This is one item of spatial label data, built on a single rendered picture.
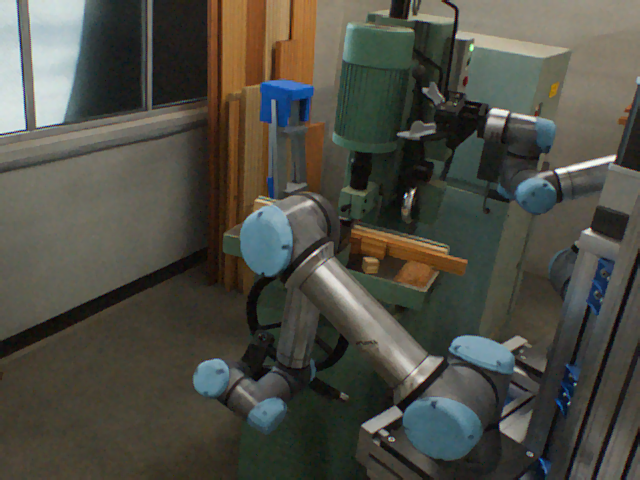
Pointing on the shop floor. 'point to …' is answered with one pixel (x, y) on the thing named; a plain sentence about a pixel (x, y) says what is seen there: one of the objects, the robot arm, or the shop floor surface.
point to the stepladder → (287, 91)
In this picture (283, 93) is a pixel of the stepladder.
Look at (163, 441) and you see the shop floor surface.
